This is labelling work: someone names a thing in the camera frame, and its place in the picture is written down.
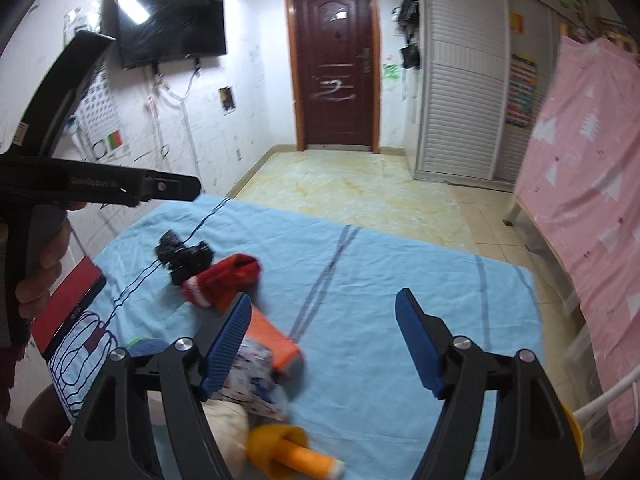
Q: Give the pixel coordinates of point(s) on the black wall television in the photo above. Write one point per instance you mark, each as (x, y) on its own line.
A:
(170, 20)

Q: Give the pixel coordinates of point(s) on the orange sticker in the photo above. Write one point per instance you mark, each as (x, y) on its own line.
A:
(516, 23)

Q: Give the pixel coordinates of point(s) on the pink tree print sheet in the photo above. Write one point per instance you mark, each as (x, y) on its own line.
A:
(590, 185)

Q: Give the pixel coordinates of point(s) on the white louvered wardrobe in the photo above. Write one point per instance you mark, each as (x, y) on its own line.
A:
(465, 85)

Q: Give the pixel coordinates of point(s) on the large black hanging bag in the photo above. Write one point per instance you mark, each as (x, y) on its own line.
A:
(407, 10)

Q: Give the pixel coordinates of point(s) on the person's left hand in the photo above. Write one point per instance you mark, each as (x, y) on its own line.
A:
(50, 260)

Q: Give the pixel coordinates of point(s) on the yellow orange mushroom toy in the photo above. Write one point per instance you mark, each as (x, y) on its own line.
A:
(272, 447)

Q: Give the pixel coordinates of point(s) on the small black hanging bag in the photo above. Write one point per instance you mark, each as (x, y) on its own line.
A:
(410, 57)

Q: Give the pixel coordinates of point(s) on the red white sock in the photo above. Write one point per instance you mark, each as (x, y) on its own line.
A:
(225, 277)

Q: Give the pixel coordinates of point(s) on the red flat box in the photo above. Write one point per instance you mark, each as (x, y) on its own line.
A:
(62, 307)

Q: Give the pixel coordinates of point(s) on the orange box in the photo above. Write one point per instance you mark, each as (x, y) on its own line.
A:
(272, 342)

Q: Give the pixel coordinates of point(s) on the light blue striped sheet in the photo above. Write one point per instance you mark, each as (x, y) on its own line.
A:
(360, 285)

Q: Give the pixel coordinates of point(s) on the dark red wooden door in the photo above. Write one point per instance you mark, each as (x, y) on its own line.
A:
(334, 60)

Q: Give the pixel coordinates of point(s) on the blue round object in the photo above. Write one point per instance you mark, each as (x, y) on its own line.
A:
(147, 347)

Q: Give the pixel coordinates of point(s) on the beige soft object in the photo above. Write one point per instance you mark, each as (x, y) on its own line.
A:
(225, 435)

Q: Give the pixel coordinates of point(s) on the white dotted wall chart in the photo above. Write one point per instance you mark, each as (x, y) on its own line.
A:
(100, 110)

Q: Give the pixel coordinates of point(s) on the colourful grid poster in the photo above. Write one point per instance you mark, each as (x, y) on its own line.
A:
(520, 90)

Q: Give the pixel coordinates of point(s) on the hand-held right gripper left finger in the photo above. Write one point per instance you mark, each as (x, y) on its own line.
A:
(229, 347)

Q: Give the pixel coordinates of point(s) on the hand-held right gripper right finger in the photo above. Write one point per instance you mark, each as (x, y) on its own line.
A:
(419, 345)

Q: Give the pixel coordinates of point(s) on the white printed packet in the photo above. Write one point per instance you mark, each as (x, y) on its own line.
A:
(252, 380)

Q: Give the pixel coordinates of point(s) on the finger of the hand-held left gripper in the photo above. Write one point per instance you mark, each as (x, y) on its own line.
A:
(172, 186)

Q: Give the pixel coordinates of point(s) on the black object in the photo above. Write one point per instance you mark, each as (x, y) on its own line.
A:
(182, 257)

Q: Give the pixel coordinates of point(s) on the wall socket box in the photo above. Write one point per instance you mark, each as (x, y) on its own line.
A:
(226, 99)

